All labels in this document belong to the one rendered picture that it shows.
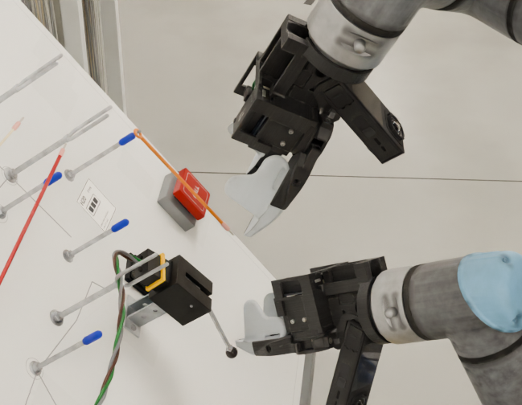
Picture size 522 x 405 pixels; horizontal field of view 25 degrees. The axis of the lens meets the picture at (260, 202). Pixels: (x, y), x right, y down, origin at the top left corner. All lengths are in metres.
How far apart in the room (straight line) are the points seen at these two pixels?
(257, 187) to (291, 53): 0.14
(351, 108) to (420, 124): 2.65
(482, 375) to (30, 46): 0.64
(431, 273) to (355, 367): 0.14
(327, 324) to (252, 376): 0.26
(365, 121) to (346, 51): 0.10
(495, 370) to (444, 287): 0.09
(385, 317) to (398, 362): 1.70
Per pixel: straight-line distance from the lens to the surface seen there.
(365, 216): 3.28
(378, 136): 1.08
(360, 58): 1.00
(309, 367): 1.57
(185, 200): 1.43
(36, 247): 1.22
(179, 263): 1.23
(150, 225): 1.40
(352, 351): 1.19
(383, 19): 0.98
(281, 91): 1.04
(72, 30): 1.93
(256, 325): 1.27
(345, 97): 1.05
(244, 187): 1.08
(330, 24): 0.99
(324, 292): 1.20
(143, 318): 1.28
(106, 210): 1.34
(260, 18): 4.30
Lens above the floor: 1.95
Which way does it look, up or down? 36 degrees down
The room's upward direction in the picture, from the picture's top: straight up
